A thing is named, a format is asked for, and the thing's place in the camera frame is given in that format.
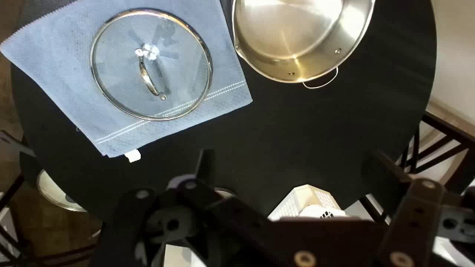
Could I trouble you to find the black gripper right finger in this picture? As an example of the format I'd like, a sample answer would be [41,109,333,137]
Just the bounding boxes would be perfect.
[363,147,475,267]

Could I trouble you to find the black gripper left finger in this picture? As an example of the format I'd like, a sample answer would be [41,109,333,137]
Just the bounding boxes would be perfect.
[92,149,300,267]

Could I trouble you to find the glass lid with metal handle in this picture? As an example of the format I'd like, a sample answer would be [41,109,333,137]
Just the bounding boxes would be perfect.
[90,8,216,124]

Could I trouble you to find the silver steel pot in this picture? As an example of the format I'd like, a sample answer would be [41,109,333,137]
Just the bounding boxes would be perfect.
[231,0,377,92]

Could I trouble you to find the white box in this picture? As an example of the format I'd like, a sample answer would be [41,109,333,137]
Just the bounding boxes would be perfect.
[268,183,349,223]

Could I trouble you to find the dark wooden chair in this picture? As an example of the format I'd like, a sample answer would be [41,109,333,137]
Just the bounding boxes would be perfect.
[360,110,475,226]

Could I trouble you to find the cream round object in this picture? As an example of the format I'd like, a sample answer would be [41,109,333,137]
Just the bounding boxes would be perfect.
[36,170,90,216]

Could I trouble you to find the light blue cloth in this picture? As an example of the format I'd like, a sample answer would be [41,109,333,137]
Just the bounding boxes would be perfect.
[0,0,254,161]

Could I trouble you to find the dark metal chair frame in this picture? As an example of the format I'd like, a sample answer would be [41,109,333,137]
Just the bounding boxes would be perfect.
[0,130,39,265]

